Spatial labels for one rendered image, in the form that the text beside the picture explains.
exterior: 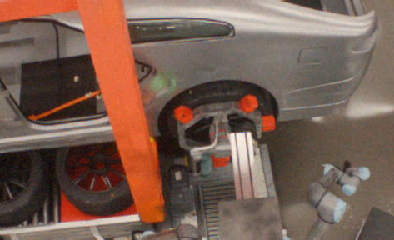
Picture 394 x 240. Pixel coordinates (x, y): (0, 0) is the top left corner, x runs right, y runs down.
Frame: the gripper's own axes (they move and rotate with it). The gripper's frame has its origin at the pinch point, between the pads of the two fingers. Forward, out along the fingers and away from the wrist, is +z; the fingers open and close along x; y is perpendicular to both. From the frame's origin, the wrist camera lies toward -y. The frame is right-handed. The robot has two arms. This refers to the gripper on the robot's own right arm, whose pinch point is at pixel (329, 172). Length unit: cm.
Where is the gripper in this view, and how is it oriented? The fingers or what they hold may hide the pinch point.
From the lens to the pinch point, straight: 402.2
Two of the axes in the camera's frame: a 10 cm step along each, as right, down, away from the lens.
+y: -5.6, 7.3, -3.9
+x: 6.5, 6.8, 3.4
